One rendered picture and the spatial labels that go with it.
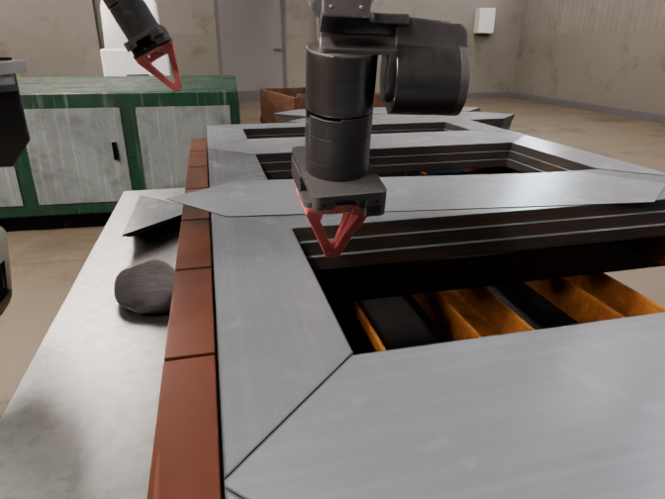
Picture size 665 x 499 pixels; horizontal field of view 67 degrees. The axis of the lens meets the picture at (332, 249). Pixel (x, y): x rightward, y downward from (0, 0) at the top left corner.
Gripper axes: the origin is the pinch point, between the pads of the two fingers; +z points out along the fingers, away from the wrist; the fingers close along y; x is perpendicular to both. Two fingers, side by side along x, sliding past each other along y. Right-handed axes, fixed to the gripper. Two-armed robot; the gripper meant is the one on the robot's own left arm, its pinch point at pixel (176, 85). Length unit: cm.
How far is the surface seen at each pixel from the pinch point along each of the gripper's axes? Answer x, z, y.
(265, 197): -5.4, 17.4, -27.9
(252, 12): -97, -29, 989
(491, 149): -51, 42, 5
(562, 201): -40, 35, -38
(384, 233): -16, 25, -41
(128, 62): 83, -32, 496
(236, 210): -1.6, 15.5, -33.1
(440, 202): -26, 28, -35
